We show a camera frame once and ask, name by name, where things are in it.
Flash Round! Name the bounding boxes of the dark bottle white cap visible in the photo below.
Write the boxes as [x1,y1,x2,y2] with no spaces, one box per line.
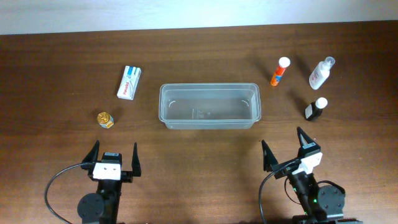
[304,97,328,121]

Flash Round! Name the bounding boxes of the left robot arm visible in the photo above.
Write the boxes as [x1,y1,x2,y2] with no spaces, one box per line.
[77,141,141,224]

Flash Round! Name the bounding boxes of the small gold-lidded balm jar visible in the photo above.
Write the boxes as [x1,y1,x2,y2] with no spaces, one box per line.
[97,112,114,129]

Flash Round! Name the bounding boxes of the clear plastic container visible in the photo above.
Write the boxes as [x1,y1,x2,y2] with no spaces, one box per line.
[159,83,261,129]

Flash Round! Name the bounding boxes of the white Panadol box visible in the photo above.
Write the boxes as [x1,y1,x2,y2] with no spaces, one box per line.
[117,66,142,100]

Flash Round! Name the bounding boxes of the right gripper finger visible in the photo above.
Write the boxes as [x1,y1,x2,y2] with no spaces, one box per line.
[297,127,320,149]
[261,140,279,172]

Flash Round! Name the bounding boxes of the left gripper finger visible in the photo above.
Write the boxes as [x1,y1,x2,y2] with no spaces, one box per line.
[131,142,142,177]
[81,140,100,170]

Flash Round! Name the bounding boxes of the right black cable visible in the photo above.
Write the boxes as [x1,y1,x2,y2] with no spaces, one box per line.
[258,158,302,224]

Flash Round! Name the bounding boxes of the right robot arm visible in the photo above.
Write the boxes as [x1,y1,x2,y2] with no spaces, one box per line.
[258,127,361,224]

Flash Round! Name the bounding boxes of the black cable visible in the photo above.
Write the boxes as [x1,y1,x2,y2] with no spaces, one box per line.
[44,162,94,224]
[258,158,302,224]

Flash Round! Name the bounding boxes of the orange tube white cap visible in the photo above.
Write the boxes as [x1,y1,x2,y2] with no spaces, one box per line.
[270,57,290,86]

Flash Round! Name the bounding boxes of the white spray bottle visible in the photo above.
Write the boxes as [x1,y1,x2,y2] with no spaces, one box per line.
[309,57,335,90]

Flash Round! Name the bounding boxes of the left black cable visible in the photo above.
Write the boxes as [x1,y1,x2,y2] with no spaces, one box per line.
[44,162,94,224]

